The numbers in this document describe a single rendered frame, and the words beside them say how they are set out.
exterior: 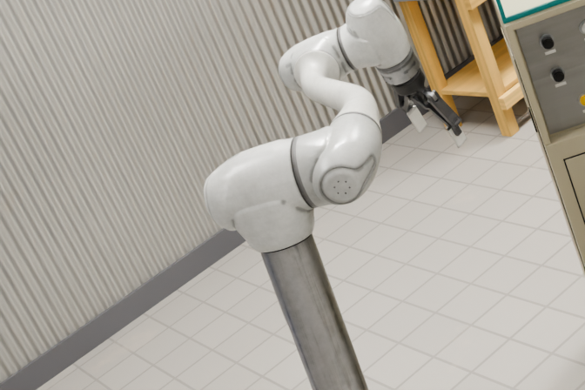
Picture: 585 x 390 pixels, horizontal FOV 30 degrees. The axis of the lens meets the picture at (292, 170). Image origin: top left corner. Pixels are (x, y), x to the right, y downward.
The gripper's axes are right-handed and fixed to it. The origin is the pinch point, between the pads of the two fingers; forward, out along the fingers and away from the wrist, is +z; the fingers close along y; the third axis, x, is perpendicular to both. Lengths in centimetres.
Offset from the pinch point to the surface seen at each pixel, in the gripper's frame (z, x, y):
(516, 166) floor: 180, 97, -147
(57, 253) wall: 97, -70, -248
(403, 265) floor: 157, 21, -138
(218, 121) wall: 115, 28, -253
